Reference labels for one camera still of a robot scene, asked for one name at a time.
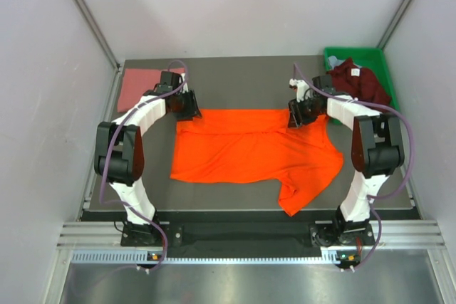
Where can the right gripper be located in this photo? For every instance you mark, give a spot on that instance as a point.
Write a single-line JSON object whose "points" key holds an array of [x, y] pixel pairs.
{"points": [[296, 119]]}

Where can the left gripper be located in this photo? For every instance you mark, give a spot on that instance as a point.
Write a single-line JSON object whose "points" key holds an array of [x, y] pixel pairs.
{"points": [[192, 109]]}

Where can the orange t-shirt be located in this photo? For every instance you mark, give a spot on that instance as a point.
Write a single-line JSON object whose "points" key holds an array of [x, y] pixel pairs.
{"points": [[243, 146]]}

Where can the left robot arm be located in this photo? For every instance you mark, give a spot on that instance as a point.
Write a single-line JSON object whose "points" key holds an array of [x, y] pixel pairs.
{"points": [[119, 156]]}

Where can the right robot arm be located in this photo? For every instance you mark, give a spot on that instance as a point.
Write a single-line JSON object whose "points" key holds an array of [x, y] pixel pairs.
{"points": [[376, 152]]}

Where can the folded pink t-shirt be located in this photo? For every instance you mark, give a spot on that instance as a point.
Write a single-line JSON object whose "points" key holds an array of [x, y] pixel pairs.
{"points": [[135, 83]]}

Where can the maroon t-shirt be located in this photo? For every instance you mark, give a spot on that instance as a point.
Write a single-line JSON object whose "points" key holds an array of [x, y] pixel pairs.
{"points": [[359, 82]]}

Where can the light blue t-shirt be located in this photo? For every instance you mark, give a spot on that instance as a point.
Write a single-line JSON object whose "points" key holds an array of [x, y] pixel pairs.
{"points": [[334, 62]]}

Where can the green plastic bin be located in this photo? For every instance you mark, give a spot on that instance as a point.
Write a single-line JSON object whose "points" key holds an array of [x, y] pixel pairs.
{"points": [[368, 57]]}

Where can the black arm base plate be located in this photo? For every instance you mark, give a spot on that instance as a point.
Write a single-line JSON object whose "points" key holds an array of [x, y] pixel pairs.
{"points": [[303, 233]]}

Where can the left corner aluminium post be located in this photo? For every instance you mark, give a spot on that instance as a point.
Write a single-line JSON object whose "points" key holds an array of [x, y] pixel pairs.
{"points": [[98, 35]]}

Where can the corner aluminium post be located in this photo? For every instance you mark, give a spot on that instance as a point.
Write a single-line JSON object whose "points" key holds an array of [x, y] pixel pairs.
{"points": [[98, 35], [394, 23]]}

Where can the grey slotted cable duct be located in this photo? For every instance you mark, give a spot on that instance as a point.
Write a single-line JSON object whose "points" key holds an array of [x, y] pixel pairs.
{"points": [[150, 258]]}

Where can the right corner aluminium post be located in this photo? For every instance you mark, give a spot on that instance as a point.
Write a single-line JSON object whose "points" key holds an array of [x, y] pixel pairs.
{"points": [[394, 23]]}

